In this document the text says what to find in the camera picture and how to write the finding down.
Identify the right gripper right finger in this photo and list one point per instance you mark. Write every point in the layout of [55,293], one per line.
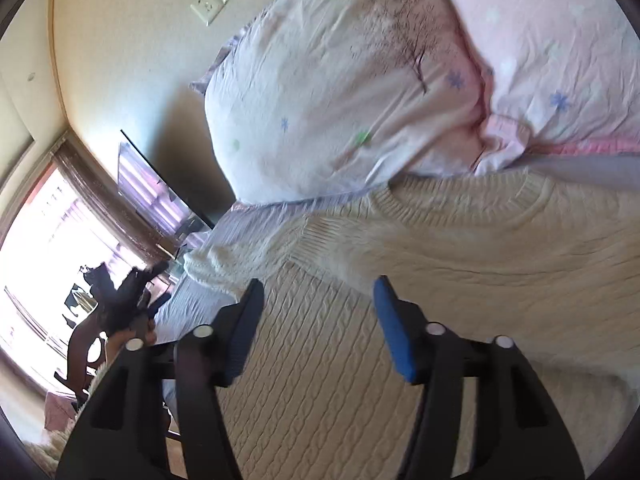
[518,433]

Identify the cream cable-knit sweater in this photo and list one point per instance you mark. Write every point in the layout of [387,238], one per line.
[595,407]

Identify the person's left hand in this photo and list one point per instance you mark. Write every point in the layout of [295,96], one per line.
[118,340]

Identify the brown window curtain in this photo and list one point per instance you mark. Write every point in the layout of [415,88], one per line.
[98,191]

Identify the dark wooden chair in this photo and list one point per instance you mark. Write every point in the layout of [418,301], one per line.
[83,336]

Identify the flat screen television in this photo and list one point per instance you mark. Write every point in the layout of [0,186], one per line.
[155,201]

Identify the white floral pillow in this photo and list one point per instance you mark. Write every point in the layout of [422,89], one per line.
[324,97]

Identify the pink floral pillow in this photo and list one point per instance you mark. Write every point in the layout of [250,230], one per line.
[561,77]

